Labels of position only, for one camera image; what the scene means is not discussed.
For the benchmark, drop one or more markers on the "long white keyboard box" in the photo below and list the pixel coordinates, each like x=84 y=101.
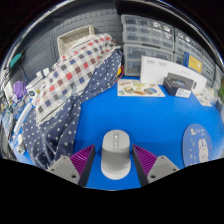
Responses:
x=156 y=68

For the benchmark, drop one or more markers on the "red blue checked cloth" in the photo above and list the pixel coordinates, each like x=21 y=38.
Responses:
x=73 y=73

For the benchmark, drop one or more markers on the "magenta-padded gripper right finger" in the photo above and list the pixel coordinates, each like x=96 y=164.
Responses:
x=147 y=160

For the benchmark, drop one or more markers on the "purple fabric pouch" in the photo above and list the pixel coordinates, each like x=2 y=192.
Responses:
x=20 y=90

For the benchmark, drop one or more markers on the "small dark product box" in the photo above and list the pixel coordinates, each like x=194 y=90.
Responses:
x=178 y=85

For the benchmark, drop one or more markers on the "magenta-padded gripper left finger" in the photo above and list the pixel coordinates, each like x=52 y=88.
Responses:
x=80 y=159

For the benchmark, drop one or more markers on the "navy polka dot cloth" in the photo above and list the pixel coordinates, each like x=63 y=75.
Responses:
x=56 y=133

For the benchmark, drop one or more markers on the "white woven basket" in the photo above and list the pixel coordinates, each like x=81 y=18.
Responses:
x=73 y=36

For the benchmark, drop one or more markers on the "grey plastic drawer cabinet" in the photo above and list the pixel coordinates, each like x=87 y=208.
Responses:
x=206 y=60
x=146 y=36

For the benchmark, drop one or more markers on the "light grey computer mouse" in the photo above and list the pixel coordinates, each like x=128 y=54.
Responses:
x=115 y=160

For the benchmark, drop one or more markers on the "yellow card package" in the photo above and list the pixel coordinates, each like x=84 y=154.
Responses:
x=193 y=62

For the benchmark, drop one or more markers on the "round rabbit-print mouse pad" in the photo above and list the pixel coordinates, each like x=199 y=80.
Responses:
x=196 y=146

